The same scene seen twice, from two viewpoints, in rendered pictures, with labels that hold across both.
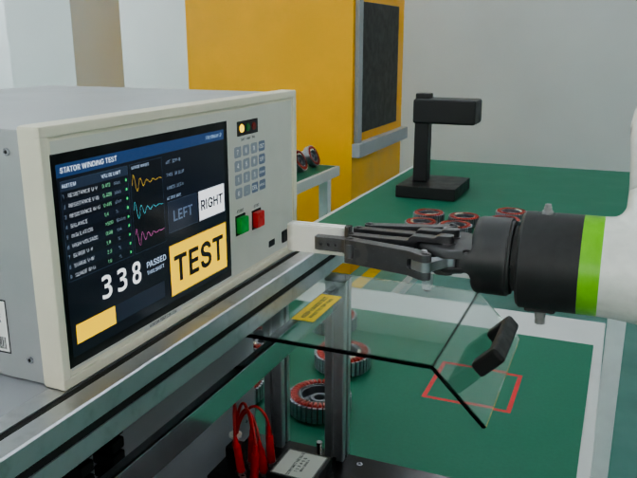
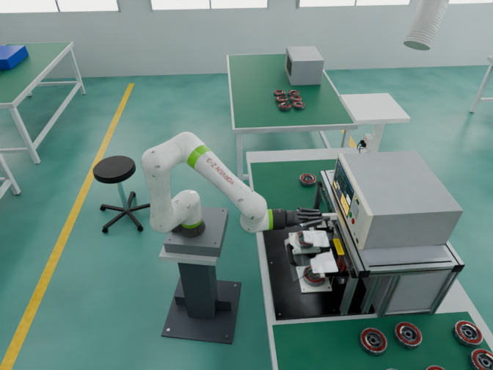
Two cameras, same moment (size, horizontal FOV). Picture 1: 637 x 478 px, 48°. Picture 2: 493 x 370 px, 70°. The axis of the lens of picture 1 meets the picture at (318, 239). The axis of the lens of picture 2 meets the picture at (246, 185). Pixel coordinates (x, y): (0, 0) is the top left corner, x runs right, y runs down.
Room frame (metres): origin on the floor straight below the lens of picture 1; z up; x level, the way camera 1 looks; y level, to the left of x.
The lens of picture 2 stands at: (1.58, -0.84, 2.28)
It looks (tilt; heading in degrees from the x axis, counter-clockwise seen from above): 39 degrees down; 153
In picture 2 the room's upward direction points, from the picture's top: straight up
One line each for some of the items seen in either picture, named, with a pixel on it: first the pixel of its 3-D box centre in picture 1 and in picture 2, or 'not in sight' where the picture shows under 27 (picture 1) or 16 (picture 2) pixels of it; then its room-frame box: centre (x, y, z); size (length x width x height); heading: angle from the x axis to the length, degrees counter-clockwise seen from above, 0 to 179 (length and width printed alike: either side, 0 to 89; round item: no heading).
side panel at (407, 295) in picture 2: not in sight; (415, 293); (1.10, 0.24, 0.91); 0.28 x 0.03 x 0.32; 67
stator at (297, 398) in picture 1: (319, 400); (373, 341); (1.14, 0.00, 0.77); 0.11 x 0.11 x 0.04
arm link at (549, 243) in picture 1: (546, 265); (278, 219); (0.65, -0.21, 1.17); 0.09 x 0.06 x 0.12; 157
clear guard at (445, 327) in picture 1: (370, 333); (324, 254); (0.81, -0.06, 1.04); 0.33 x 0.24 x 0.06; 67
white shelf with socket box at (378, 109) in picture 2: not in sight; (365, 135); (0.04, 0.89, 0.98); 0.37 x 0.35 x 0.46; 157
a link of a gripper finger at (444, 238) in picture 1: (397, 249); (309, 215); (0.69, -0.08, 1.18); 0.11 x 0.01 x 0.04; 69
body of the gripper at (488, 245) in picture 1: (467, 252); (294, 218); (0.68, -0.15, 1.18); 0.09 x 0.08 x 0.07; 67
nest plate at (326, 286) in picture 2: not in sight; (313, 278); (0.76, -0.05, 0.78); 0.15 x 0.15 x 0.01; 67
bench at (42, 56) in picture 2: not in sight; (21, 98); (-3.29, -1.49, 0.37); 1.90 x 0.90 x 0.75; 157
